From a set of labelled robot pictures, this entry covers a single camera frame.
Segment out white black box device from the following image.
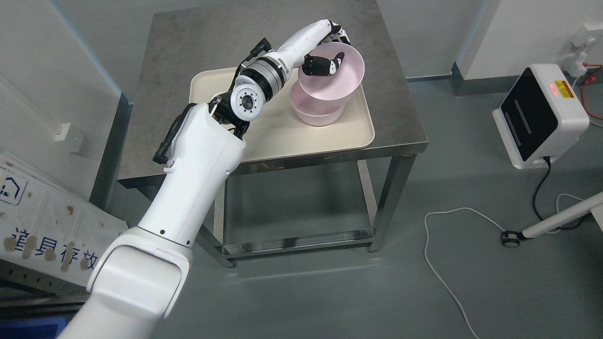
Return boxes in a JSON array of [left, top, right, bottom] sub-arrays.
[[492, 64, 590, 170]]

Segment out white wall switch box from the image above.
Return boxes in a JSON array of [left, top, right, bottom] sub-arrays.
[[53, 123, 85, 154]]

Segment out stainless steel table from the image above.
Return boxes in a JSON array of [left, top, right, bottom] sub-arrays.
[[118, 0, 428, 267]]

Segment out black white robotic hand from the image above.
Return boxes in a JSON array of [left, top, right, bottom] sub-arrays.
[[301, 20, 352, 77]]

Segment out white floor cable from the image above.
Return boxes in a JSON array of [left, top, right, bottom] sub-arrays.
[[424, 208, 507, 339]]

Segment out white wall power socket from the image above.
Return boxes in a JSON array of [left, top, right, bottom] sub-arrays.
[[562, 22, 603, 79]]

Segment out red cable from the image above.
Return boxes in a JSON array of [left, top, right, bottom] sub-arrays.
[[581, 65, 603, 120]]

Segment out beige plastic tray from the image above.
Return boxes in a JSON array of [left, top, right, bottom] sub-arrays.
[[189, 67, 375, 163]]

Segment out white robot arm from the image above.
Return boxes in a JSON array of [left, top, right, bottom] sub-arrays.
[[59, 19, 349, 339]]

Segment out pink bowl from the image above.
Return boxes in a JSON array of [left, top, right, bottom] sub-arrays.
[[299, 42, 365, 101], [289, 81, 356, 127]]

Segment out white stand leg with caster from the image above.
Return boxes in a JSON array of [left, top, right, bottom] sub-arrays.
[[500, 192, 603, 248]]

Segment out blue plastic crate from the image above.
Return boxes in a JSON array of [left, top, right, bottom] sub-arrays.
[[0, 317, 68, 339]]

